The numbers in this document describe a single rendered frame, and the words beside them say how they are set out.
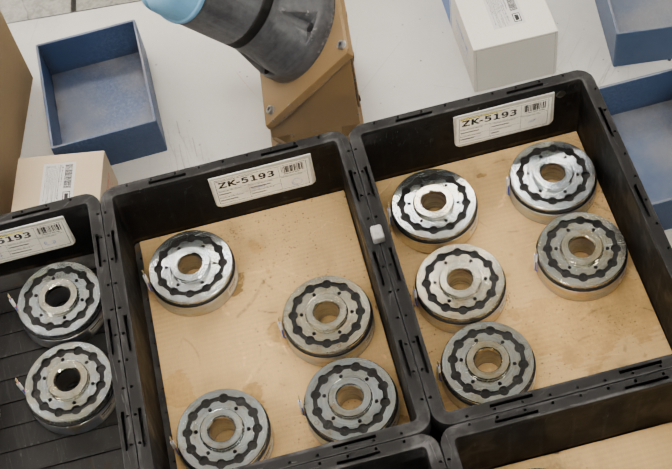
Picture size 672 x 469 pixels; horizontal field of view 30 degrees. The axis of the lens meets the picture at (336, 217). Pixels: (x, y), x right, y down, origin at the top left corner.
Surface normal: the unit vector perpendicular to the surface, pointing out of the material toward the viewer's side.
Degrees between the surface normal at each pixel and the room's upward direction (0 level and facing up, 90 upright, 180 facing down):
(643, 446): 0
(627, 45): 90
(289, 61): 75
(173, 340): 0
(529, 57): 90
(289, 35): 58
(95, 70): 0
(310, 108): 90
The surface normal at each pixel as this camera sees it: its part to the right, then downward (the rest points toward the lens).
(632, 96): 0.22, 0.80
